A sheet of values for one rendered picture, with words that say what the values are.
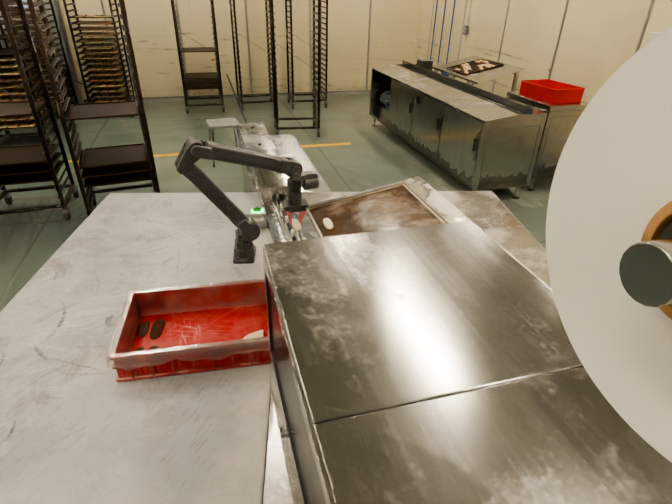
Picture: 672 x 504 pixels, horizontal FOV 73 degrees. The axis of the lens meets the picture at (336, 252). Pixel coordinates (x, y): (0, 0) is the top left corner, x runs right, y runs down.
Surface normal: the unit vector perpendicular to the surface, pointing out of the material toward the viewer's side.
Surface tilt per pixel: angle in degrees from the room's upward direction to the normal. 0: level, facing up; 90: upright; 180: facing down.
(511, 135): 91
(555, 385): 0
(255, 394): 0
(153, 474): 0
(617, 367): 84
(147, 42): 90
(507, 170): 90
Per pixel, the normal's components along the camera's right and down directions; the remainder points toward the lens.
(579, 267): -0.96, 0.12
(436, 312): 0.02, -0.86
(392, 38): 0.27, 0.50
